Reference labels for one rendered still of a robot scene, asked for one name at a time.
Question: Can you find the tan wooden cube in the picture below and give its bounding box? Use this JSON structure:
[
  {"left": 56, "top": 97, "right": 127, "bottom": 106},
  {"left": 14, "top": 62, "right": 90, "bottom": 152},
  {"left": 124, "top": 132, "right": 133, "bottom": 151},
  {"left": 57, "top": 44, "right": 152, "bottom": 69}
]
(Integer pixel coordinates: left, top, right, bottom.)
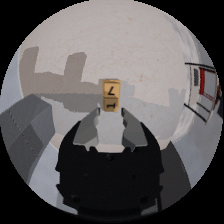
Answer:
[
  {"left": 104, "top": 82, "right": 119, "bottom": 98},
  {"left": 104, "top": 98, "right": 118, "bottom": 112}
]

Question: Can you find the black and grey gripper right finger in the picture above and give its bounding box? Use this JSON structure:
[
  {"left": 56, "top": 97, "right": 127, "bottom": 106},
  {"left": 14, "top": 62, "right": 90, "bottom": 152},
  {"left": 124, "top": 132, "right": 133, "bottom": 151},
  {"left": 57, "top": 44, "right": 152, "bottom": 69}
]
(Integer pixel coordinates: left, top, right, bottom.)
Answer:
[{"left": 121, "top": 108, "right": 164, "bottom": 174}]

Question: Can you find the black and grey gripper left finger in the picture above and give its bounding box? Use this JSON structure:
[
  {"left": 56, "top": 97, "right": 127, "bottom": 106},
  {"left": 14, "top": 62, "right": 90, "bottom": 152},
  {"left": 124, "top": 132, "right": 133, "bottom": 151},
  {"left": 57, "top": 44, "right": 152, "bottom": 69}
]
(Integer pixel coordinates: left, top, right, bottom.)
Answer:
[{"left": 55, "top": 107, "right": 100, "bottom": 172}]

